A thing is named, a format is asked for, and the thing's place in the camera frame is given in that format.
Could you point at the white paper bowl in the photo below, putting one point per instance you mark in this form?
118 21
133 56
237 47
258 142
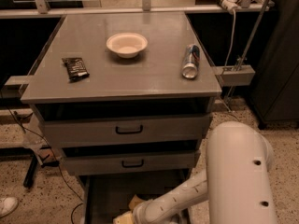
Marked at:
127 45

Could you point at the black drawer handle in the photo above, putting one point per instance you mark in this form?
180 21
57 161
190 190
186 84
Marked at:
128 130
132 164

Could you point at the white shoe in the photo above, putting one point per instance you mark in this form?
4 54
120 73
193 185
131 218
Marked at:
8 205

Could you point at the grey middle drawer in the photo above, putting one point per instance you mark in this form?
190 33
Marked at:
111 164

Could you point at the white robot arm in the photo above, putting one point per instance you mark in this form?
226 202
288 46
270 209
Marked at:
235 184

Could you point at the yellow sponge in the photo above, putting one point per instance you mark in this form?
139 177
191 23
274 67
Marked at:
135 202

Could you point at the black clamp tool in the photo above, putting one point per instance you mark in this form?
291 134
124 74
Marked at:
45 157

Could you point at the grey back rail shelf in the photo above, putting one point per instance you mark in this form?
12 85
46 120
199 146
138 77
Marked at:
59 12

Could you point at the dark cabinet at right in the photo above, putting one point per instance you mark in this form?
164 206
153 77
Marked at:
274 91

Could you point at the grey bottom drawer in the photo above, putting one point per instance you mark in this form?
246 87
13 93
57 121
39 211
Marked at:
108 196

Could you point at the grey drawer cabinet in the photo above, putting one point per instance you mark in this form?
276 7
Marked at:
148 85

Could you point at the black top drawer handle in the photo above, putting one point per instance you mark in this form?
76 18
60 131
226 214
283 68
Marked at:
128 130

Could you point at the black middle drawer handle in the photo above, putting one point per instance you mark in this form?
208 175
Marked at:
132 164

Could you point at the metal rod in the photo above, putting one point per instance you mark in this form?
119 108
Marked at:
240 61

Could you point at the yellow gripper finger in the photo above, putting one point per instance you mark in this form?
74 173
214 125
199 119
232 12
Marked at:
126 218

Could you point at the silver blue drink can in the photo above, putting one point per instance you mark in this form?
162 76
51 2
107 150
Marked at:
190 65

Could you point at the grey metal bracket block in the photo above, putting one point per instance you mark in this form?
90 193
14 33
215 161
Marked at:
230 77

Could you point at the grey top drawer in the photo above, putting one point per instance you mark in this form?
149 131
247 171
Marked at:
101 132

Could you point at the grey drawer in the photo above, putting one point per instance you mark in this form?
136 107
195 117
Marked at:
108 196
101 132
111 164

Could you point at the black snack packet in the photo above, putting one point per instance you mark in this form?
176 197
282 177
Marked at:
76 69

